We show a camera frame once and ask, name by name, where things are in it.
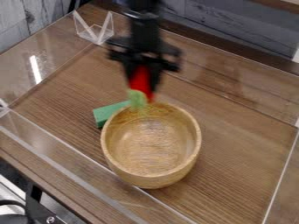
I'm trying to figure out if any black metal stand base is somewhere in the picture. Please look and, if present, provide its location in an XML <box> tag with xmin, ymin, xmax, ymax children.
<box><xmin>0</xmin><ymin>183</ymin><xmax>68</xmax><ymax>224</ymax></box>

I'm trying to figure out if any wooden bowl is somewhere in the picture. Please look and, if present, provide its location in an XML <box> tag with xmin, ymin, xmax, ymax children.
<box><xmin>100</xmin><ymin>102</ymin><xmax>201</xmax><ymax>189</ymax></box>

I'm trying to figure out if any green foam block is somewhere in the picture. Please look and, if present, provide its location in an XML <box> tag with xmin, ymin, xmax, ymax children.
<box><xmin>92</xmin><ymin>101</ymin><xmax>129</xmax><ymax>128</ymax></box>

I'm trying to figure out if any red felt strawberry toy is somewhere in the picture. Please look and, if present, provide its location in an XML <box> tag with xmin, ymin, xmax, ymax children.
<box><xmin>128</xmin><ymin>65</ymin><xmax>153</xmax><ymax>111</ymax></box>

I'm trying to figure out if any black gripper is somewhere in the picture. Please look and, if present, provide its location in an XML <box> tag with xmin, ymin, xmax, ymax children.
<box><xmin>107</xmin><ymin>37</ymin><xmax>183</xmax><ymax>92</ymax></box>

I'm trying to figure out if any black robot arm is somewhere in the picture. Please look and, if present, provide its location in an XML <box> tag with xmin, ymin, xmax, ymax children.
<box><xmin>107</xmin><ymin>0</ymin><xmax>183</xmax><ymax>98</ymax></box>

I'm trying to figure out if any clear acrylic corner bracket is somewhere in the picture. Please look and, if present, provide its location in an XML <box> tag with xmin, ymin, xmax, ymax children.
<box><xmin>72</xmin><ymin>11</ymin><xmax>115</xmax><ymax>46</ymax></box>

